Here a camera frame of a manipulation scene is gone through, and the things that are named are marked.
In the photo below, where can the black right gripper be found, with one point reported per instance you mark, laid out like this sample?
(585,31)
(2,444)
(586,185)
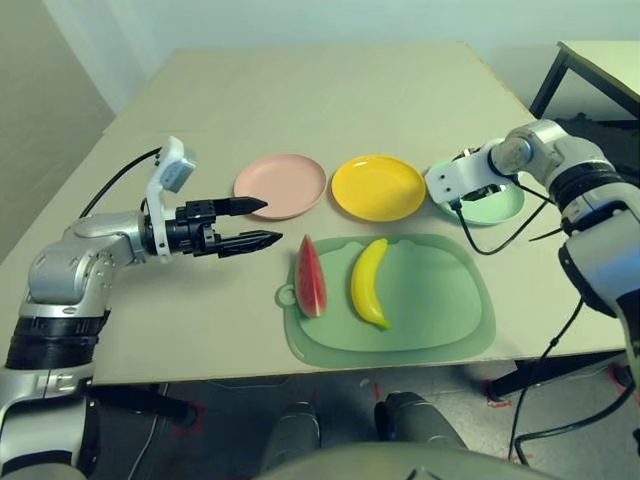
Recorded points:
(482,193)

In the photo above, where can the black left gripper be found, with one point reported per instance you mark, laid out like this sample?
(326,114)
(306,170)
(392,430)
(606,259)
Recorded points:
(192,230)

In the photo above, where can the red watermelon slice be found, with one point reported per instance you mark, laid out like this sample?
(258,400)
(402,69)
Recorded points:
(312,280)

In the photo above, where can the yellow toy banana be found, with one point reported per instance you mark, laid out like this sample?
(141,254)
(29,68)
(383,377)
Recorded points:
(365,285)

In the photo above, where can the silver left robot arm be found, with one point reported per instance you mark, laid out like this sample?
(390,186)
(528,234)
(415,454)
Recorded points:
(70,270)

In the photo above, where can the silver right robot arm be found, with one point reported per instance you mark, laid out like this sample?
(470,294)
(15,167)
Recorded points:
(590,190)

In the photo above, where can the mint green plastic plate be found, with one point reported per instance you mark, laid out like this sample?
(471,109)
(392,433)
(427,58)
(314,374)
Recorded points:
(500,207)

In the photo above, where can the pink plastic plate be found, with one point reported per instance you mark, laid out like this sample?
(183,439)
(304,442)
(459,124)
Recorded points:
(280,185)

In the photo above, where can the yellow plastic plate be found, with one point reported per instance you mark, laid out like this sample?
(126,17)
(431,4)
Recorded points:
(377,187)

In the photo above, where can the green cutting board mat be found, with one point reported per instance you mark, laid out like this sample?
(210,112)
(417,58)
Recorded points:
(435,300)

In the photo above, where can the black-framed side table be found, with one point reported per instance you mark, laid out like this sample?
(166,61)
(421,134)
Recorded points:
(600,70)

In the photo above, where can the black table foot bar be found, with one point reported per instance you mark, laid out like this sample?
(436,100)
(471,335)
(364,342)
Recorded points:
(140,400)
(550,377)

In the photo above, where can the red floor tape mark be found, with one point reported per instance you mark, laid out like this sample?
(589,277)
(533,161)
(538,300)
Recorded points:
(497,402)
(197,422)

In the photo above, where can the grey robot left leg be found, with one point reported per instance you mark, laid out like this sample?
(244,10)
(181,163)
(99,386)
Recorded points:
(292,435)

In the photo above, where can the grey robot leg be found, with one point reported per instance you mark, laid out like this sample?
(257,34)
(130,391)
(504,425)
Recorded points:
(292,435)
(415,420)

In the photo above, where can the grey robot right leg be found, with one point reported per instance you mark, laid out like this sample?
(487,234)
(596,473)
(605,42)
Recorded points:
(415,420)

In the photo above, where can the grey robot torso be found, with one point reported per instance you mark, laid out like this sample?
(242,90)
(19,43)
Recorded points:
(400,462)

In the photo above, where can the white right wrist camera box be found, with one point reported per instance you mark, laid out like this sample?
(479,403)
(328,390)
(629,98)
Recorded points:
(457,175)

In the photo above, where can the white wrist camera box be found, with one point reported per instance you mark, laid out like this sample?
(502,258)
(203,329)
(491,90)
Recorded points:
(172,170)
(457,175)

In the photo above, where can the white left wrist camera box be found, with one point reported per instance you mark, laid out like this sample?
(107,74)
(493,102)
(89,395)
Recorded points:
(172,170)

